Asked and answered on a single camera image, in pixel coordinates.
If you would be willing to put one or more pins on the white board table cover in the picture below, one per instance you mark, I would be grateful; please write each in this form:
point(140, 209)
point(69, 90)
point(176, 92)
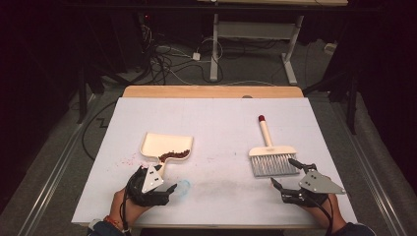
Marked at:
point(226, 118)

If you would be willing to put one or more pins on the metal floor rail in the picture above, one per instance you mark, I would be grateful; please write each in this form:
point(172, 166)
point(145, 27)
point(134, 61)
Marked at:
point(377, 183)
point(55, 167)

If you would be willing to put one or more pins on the white metal desk frame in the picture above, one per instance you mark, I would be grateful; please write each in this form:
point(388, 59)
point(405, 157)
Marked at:
point(255, 30)

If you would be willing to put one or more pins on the black metal stand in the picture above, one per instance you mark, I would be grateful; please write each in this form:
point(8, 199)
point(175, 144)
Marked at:
point(351, 105)

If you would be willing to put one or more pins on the white power adapter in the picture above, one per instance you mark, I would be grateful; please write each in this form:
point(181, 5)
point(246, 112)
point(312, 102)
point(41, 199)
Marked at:
point(196, 56)

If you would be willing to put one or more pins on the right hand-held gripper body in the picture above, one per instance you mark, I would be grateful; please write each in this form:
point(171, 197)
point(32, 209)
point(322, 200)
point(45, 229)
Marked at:
point(318, 183)

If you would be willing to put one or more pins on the person's right hand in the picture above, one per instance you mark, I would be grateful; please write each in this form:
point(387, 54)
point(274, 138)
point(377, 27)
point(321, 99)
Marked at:
point(329, 211)

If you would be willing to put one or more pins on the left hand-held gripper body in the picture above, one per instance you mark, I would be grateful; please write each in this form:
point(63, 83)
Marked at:
point(152, 178)

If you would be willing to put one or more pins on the wooden table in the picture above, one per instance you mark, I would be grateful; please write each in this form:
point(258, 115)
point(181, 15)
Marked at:
point(213, 91)

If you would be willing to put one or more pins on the person's left hand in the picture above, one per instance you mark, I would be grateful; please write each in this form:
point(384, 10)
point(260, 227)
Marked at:
point(123, 206)

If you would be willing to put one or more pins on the pile of dark red crumbs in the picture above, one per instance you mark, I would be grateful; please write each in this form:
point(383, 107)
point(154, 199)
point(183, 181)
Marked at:
point(173, 154)

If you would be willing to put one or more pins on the cream plastic dustpan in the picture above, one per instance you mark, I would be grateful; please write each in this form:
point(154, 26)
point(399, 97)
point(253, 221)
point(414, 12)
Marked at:
point(164, 142)

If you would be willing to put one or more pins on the white box on floor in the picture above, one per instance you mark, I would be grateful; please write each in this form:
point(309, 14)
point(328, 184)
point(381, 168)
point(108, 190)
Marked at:
point(330, 48)

